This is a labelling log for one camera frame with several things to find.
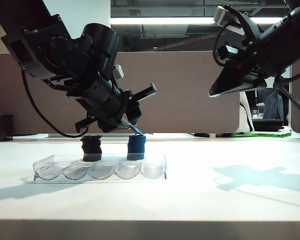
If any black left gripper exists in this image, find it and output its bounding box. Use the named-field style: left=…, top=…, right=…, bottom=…
left=74, top=74, right=158, bottom=133

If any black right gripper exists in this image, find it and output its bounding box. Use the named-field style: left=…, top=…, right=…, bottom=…
left=208, top=42, right=268, bottom=98

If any blue poker chip stack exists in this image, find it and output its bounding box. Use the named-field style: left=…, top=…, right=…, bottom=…
left=126, top=134, right=147, bottom=161

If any black poker chip stack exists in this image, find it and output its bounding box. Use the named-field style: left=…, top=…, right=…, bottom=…
left=81, top=134, right=103, bottom=162

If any clear plastic chip tray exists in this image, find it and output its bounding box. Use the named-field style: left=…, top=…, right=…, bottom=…
left=32, top=154, right=168, bottom=181

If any black computer monitor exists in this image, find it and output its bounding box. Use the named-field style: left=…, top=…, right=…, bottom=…
left=256, top=88, right=271, bottom=104
left=246, top=91, right=257, bottom=106

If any white chair back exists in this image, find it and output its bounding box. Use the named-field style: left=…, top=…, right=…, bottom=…
left=238, top=91, right=255, bottom=133

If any person in dark shirt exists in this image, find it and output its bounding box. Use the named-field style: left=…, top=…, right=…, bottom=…
left=262, top=89, right=290, bottom=122

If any black round seat cushion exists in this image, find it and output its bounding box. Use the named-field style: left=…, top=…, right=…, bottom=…
left=251, top=119, right=285, bottom=132

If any green tape strip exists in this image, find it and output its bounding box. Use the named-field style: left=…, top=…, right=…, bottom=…
left=231, top=132, right=293, bottom=139

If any wide brown desk partition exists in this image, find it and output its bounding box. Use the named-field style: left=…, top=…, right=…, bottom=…
left=0, top=51, right=241, bottom=136

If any black diagonal pole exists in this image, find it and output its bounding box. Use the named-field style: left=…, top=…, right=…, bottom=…
left=273, top=79, right=300, bottom=117

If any narrow brown desk partition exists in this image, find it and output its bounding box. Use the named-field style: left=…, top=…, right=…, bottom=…
left=289, top=64, right=300, bottom=135

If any long ceiling light strip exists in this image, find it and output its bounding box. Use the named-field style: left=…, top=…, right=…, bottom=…
left=110, top=17, right=290, bottom=25

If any black mesh pen holder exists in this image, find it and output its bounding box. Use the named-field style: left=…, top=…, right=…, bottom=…
left=0, top=107, right=15, bottom=143

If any black looped camera cable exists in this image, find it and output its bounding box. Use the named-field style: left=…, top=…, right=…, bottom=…
left=213, top=23, right=232, bottom=67

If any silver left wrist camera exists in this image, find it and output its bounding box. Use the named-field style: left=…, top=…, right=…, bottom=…
left=112, top=64, right=125, bottom=81

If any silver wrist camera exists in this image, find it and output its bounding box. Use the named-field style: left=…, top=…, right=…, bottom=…
left=213, top=4, right=244, bottom=35
left=112, top=64, right=125, bottom=81

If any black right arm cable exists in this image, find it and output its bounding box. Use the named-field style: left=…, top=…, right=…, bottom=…
left=273, top=67, right=300, bottom=84

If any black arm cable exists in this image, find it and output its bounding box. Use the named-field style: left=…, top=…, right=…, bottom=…
left=21, top=68, right=90, bottom=138
left=273, top=67, right=300, bottom=84

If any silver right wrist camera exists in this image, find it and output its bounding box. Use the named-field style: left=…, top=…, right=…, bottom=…
left=213, top=4, right=244, bottom=35

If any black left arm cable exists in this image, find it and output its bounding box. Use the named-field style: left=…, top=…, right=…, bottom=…
left=21, top=68, right=90, bottom=138

